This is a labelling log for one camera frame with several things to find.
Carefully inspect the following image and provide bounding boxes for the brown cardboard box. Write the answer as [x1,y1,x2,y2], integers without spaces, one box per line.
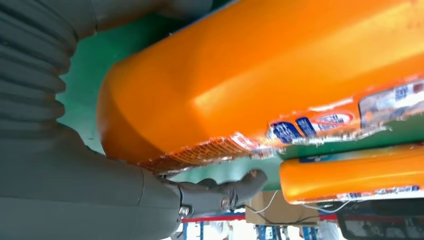
[245,190,321,227]

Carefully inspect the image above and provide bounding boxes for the black carrying case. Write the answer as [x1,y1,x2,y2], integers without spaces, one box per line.
[336,198,424,240]

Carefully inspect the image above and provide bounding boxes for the black cable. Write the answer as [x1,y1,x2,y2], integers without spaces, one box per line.
[243,204,320,227]

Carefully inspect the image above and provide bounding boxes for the white cable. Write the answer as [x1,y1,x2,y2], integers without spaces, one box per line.
[245,190,354,215]

